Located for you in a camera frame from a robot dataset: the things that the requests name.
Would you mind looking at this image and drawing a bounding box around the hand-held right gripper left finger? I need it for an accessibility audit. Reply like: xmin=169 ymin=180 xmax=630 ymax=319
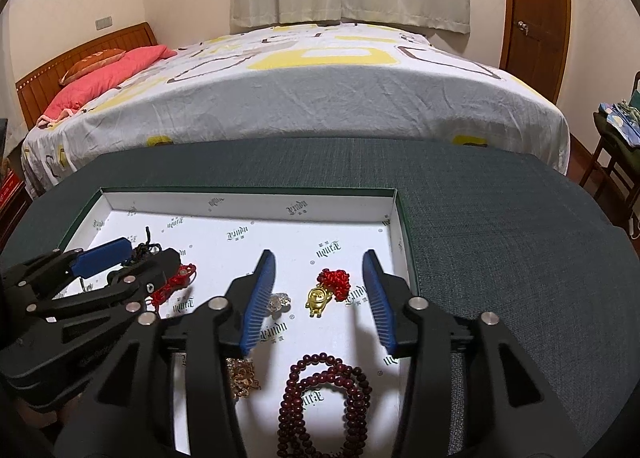
xmin=52 ymin=249 xmax=277 ymax=458

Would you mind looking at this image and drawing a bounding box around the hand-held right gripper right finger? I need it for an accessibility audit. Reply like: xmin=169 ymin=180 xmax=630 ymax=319
xmin=361 ymin=249 xmax=588 ymax=458

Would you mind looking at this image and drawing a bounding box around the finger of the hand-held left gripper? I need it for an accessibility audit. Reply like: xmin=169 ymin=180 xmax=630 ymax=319
xmin=25 ymin=247 xmax=183 ymax=323
xmin=0 ymin=237 xmax=135 ymax=311

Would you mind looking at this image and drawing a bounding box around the red knotted cord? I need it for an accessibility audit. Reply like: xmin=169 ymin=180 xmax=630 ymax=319
xmin=149 ymin=263 xmax=197 ymax=313

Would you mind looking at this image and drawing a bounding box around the white printed box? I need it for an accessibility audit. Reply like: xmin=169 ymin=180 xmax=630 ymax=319
xmin=59 ymin=186 xmax=417 ymax=458

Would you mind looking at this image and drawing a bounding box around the clear crystal charm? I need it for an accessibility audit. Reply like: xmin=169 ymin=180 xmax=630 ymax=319
xmin=260 ymin=292 xmax=292 ymax=313

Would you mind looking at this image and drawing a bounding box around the dark wooden nightstand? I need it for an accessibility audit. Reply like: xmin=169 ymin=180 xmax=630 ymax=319
xmin=0 ymin=178 xmax=31 ymax=249

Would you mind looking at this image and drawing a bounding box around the red box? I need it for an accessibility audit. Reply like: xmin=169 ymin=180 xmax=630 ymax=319
xmin=0 ymin=170 xmax=23 ymax=209

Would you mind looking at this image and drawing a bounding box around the pink blanket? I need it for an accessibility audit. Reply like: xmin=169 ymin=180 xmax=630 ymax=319
xmin=37 ymin=44 xmax=178 ymax=129

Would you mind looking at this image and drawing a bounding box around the wooden headboard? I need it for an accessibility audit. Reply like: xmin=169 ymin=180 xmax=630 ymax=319
xmin=15 ymin=22 xmax=158 ymax=131

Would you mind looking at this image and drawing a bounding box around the orange pillow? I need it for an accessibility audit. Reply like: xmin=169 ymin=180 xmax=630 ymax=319
xmin=59 ymin=48 xmax=127 ymax=86

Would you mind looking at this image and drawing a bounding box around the bed with patterned sheet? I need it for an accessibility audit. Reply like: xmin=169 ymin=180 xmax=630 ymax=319
xmin=20 ymin=22 xmax=571 ymax=199

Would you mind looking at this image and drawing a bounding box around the wooden chair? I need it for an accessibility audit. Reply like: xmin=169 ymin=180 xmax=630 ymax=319
xmin=580 ymin=72 xmax=640 ymax=229

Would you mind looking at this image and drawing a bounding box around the pile of clothes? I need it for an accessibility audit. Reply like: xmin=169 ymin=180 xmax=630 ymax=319
xmin=594 ymin=96 xmax=640 ymax=153

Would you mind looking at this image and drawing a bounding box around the brown wooden door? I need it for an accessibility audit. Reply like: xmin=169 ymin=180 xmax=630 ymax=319
xmin=500 ymin=0 xmax=573 ymax=106

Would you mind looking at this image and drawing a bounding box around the gold pendant with red cord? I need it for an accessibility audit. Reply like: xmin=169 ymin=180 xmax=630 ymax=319
xmin=305 ymin=268 xmax=352 ymax=319

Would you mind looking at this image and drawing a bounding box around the gold chain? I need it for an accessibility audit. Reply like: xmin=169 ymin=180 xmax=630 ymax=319
xmin=225 ymin=357 xmax=262 ymax=403

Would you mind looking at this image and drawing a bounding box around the dark red bead bracelet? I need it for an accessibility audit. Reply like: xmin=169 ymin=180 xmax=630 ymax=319
xmin=277 ymin=352 xmax=373 ymax=458

